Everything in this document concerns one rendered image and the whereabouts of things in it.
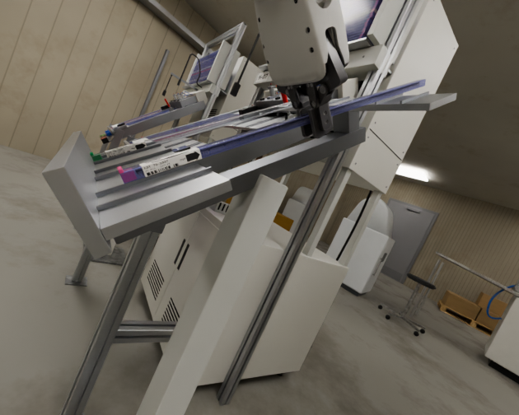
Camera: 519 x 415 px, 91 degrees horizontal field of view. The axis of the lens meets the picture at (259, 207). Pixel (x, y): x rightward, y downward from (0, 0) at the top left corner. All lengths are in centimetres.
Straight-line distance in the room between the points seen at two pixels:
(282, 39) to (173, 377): 52
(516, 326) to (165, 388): 407
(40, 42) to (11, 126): 102
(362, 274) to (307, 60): 355
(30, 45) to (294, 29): 402
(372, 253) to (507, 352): 174
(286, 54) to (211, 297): 36
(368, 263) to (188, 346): 339
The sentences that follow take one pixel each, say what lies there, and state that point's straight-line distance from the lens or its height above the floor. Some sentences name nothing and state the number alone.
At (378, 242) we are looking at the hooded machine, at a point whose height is 78.
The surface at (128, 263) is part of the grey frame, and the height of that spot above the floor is 50.
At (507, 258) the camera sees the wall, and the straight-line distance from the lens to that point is 822.
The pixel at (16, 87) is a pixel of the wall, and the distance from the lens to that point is 424.
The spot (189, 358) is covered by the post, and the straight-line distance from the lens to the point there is 52.
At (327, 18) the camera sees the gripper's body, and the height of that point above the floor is 97.
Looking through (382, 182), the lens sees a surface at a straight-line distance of 125.
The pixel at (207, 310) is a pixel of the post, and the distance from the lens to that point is 46.
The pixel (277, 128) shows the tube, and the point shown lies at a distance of 33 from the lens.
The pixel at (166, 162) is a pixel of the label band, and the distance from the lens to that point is 27.
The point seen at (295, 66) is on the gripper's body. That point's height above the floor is 93.
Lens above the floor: 79
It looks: 4 degrees down
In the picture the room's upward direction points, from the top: 24 degrees clockwise
